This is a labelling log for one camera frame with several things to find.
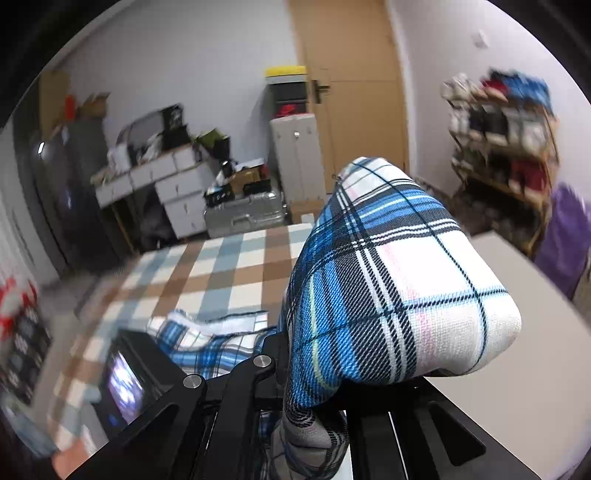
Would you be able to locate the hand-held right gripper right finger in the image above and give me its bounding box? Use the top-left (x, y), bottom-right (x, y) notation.
top-left (344, 375), bottom-right (544, 480)

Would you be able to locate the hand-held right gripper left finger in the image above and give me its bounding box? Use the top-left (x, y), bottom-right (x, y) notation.
top-left (67, 331), bottom-right (290, 480)

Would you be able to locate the blue plaid shirt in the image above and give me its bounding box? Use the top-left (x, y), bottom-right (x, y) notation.
top-left (147, 157), bottom-right (523, 480)

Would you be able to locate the black white checkered cloth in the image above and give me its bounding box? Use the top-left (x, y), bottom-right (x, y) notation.
top-left (0, 304), bottom-right (52, 403)

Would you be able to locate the silver suitcase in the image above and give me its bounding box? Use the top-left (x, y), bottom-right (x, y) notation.
top-left (204, 189), bottom-right (288, 239)

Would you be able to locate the small cardboard carton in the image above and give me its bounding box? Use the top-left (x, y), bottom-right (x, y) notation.
top-left (288, 199), bottom-right (327, 226)

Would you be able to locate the dark grey refrigerator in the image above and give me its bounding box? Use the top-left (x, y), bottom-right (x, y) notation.
top-left (30, 120), bottom-right (126, 274)

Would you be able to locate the white desk with drawers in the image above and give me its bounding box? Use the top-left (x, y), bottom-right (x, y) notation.
top-left (89, 145), bottom-right (219, 241)

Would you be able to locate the brown open carton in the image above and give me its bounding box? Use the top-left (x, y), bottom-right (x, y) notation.
top-left (228, 167), bottom-right (262, 193)

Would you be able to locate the white electric kettle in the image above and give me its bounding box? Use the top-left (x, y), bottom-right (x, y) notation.
top-left (108, 146), bottom-right (133, 172)

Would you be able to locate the white upright suitcase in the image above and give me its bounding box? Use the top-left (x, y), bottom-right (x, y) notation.
top-left (270, 113), bottom-right (325, 214)

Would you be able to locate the purple garment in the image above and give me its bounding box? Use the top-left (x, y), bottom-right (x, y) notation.
top-left (534, 182), bottom-right (591, 302)

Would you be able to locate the black round hat box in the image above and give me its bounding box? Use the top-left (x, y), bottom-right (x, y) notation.
top-left (161, 125), bottom-right (191, 150)

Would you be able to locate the dark glass wardrobe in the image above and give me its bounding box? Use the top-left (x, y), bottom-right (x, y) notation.
top-left (11, 69), bottom-right (75, 278)

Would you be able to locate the black printed box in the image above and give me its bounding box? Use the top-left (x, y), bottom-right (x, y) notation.
top-left (159, 104), bottom-right (186, 130)

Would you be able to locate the open cardboard box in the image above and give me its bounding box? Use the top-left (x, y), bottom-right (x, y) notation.
top-left (78, 92), bottom-right (111, 119)

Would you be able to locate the wooden door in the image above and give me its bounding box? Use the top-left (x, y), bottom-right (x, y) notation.
top-left (287, 0), bottom-right (410, 205)

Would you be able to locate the wooden shoe rack with shoes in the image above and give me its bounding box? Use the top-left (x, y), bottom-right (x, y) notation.
top-left (440, 69), bottom-right (556, 232)

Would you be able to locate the yellow lid shoe box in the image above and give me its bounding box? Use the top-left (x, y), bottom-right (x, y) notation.
top-left (264, 65), bottom-right (307, 85)

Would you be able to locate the grey arched frame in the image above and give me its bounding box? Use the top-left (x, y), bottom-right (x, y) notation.
top-left (115, 110), bottom-right (165, 158)

